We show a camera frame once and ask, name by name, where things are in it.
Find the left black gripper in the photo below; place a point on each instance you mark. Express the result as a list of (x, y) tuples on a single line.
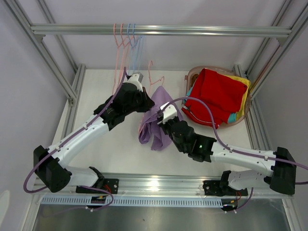
[(147, 103)]

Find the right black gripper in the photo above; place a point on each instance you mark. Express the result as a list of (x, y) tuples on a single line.
[(163, 125)]

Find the purple trousers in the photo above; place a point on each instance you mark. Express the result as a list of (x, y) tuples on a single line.
[(149, 127)]

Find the blue hanger of teal trousers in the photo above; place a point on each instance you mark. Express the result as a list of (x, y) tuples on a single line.
[(131, 48)]

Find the blue hanger of red trousers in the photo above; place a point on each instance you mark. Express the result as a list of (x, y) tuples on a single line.
[(136, 51)]

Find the pink hanger of yellow trousers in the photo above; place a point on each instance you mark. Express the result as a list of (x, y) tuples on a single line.
[(116, 53)]

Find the teal trousers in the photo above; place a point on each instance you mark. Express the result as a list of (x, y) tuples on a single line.
[(232, 116)]

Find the red trousers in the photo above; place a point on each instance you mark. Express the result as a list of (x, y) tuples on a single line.
[(214, 96)]

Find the yellow trousers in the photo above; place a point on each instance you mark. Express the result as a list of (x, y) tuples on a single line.
[(245, 81)]

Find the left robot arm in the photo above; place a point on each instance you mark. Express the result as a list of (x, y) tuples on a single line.
[(52, 164)]

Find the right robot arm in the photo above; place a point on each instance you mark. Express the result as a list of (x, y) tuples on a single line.
[(274, 168)]

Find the pink translucent plastic basket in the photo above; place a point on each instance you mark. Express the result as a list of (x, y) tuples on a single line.
[(192, 74)]

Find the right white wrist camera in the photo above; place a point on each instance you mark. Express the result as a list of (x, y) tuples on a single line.
[(168, 112)]

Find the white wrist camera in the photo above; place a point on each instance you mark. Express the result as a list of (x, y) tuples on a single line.
[(168, 112), (136, 79)]

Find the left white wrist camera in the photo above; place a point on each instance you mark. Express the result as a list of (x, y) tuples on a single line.
[(136, 79)]

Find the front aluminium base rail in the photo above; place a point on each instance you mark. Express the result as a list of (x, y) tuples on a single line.
[(142, 185)]

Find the aluminium frame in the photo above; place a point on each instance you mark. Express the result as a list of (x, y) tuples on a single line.
[(41, 73)]

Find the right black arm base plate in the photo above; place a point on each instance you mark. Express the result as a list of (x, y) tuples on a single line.
[(221, 188)]

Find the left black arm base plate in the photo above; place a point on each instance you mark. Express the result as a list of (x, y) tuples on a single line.
[(110, 185)]

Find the aluminium hanging rail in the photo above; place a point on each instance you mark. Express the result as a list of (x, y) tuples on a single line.
[(161, 30)]

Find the white slotted cable duct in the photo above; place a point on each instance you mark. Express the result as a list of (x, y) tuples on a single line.
[(136, 201)]

